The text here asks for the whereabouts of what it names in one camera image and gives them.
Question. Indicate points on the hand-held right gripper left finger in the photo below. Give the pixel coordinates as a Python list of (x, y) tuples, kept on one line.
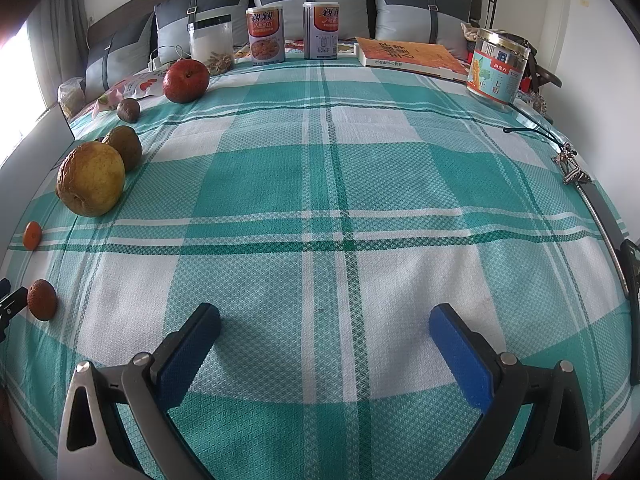
[(192, 355)]

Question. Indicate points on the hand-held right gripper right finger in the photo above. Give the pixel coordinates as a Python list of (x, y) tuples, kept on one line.
[(465, 360)]

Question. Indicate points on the clear plastic bag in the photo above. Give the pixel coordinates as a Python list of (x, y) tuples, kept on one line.
[(70, 96)]

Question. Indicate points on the orange book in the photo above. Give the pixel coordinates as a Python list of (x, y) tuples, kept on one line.
[(415, 57)]

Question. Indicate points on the large yellow pear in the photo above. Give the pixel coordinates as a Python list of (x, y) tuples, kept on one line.
[(90, 179)]

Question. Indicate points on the rough orange tangerine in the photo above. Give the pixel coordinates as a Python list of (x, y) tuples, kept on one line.
[(43, 299)]

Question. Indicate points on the clear jar with black lid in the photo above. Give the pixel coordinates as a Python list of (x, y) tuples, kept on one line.
[(211, 45)]

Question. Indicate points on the small dark passion fruit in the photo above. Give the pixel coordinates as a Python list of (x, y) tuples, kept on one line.
[(128, 110)]

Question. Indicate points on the small smooth tangerine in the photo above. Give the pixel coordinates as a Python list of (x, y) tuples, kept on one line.
[(32, 235)]

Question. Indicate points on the grey curtain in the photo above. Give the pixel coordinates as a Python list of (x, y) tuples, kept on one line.
[(55, 20)]

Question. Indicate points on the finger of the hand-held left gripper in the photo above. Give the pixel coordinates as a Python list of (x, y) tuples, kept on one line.
[(11, 302)]

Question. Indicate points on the green checkered blanket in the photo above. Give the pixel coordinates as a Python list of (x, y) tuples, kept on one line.
[(320, 210)]

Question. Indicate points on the pink snack bag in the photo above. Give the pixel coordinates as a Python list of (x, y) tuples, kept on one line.
[(111, 96)]

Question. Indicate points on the floral printed cloth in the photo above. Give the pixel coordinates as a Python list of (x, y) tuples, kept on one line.
[(295, 49)]

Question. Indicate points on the white bed side panel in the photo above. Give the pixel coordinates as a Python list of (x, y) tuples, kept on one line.
[(30, 130)]

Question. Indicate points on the white snack bag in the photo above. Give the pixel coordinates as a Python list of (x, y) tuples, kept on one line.
[(147, 83)]

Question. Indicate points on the red tomato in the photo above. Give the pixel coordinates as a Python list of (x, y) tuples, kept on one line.
[(186, 81)]

